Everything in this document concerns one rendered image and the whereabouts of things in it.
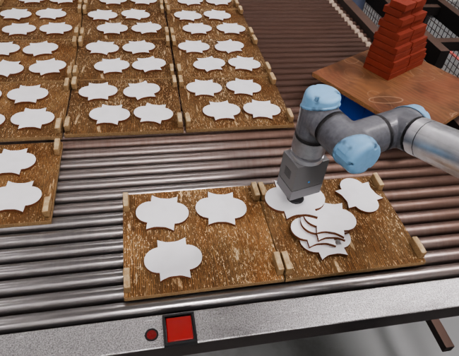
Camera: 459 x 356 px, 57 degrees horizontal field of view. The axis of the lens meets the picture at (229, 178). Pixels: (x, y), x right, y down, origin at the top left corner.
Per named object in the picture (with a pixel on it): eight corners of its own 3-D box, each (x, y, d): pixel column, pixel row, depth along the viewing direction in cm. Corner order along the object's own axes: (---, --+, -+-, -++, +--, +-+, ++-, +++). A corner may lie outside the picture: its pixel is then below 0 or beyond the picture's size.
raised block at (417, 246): (424, 258, 120) (428, 252, 118) (418, 258, 119) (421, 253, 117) (413, 241, 124) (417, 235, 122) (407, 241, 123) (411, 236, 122)
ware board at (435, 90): (488, 97, 170) (490, 92, 169) (419, 140, 145) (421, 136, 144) (384, 46, 196) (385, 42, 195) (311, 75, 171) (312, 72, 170)
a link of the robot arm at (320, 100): (320, 107, 80) (296, 84, 85) (308, 152, 87) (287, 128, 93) (354, 99, 83) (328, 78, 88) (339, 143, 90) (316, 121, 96)
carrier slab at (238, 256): (284, 282, 112) (284, 278, 111) (124, 301, 105) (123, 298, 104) (254, 188, 137) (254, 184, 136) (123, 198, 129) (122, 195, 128)
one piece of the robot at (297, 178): (313, 122, 99) (299, 174, 110) (279, 130, 96) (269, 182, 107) (337, 148, 92) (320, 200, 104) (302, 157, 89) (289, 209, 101)
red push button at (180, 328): (193, 341, 99) (193, 338, 98) (167, 345, 98) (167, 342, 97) (191, 317, 103) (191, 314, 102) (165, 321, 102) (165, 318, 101)
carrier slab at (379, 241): (424, 264, 120) (426, 261, 119) (284, 282, 112) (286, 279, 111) (371, 179, 144) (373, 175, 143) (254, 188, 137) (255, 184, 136)
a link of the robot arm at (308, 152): (287, 128, 93) (319, 121, 96) (284, 145, 96) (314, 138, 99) (306, 149, 88) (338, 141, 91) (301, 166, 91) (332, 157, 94)
